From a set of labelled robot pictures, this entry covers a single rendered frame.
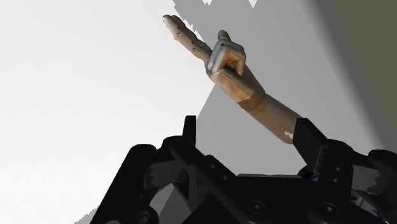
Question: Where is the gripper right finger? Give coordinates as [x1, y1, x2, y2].
[292, 117, 397, 224]

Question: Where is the wooden hand figure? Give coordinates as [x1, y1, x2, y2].
[162, 14, 302, 144]

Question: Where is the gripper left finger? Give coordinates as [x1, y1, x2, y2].
[89, 115, 249, 224]

